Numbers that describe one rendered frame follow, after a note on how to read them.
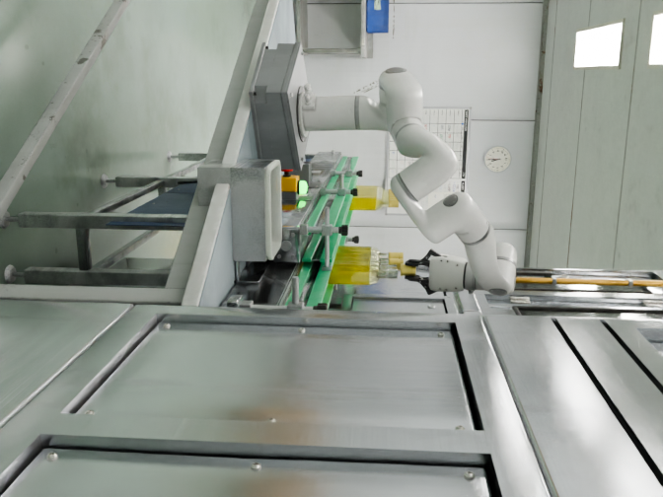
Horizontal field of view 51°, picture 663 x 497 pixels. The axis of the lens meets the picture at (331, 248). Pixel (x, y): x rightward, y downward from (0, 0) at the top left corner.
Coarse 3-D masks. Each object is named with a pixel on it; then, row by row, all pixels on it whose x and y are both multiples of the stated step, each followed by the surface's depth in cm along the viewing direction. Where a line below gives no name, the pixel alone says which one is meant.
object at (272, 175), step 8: (272, 168) 162; (280, 168) 175; (264, 176) 160; (272, 176) 175; (280, 176) 175; (264, 184) 160; (272, 184) 175; (280, 184) 176; (272, 192) 176; (280, 192) 176; (272, 200) 176; (280, 200) 176; (272, 208) 177; (280, 208) 177; (272, 216) 177; (280, 216) 177; (272, 224) 178; (280, 224) 178; (272, 232) 178; (280, 232) 178; (272, 240) 178; (280, 240) 178; (272, 248) 171; (272, 256) 165
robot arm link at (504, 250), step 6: (498, 246) 185; (504, 246) 184; (510, 246) 185; (498, 252) 184; (504, 252) 183; (510, 252) 184; (516, 252) 186; (498, 258) 183; (504, 258) 182; (510, 258) 183; (516, 258) 185; (480, 288) 192
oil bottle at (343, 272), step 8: (336, 264) 193; (344, 264) 193; (352, 264) 193; (360, 264) 193; (368, 264) 193; (376, 264) 195; (336, 272) 193; (344, 272) 193; (352, 272) 193; (360, 272) 193; (368, 272) 192; (376, 272) 193; (336, 280) 194; (344, 280) 193; (352, 280) 193; (360, 280) 193; (368, 280) 193; (376, 280) 193
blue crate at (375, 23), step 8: (368, 0) 672; (376, 0) 672; (384, 0) 671; (368, 8) 675; (376, 8) 674; (384, 8) 673; (368, 16) 677; (376, 16) 676; (384, 16) 675; (368, 24) 679; (376, 24) 678; (384, 24) 676; (368, 32) 680; (376, 32) 680; (384, 32) 681
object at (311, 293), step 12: (312, 264) 190; (324, 264) 189; (300, 276) 178; (312, 276) 179; (324, 276) 178; (300, 288) 168; (312, 288) 169; (324, 288) 168; (288, 300) 159; (300, 300) 160; (312, 300) 159
